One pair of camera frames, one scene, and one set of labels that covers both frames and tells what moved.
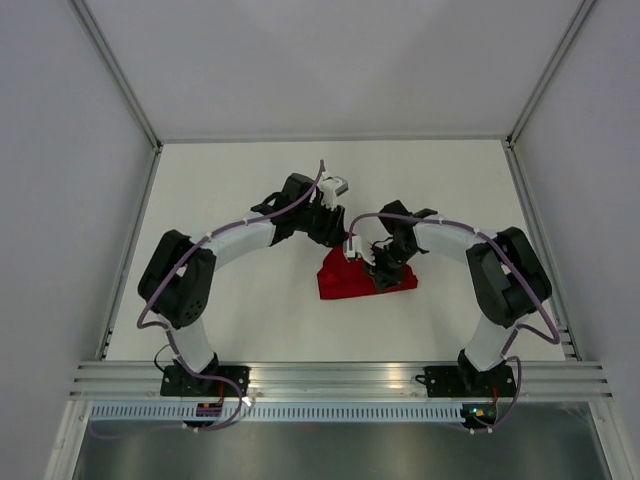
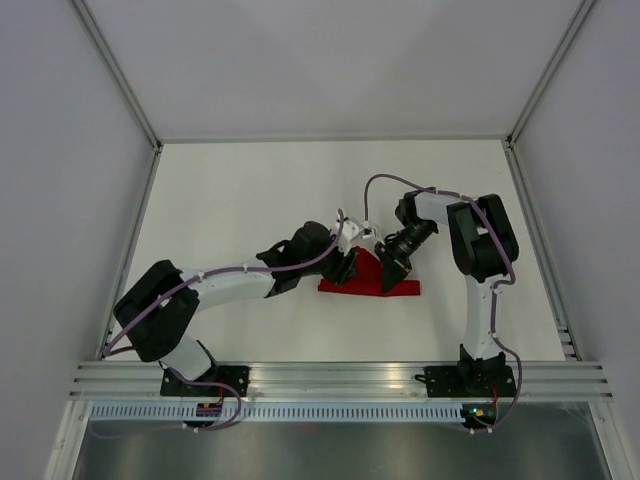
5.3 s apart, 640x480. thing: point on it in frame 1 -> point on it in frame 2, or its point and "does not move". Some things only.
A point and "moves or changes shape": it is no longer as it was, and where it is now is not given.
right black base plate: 468,382 does not move
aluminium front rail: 111,380 does not move
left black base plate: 177,382 does not move
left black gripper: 333,233 -> 345,266
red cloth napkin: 341,278 moves or changes shape
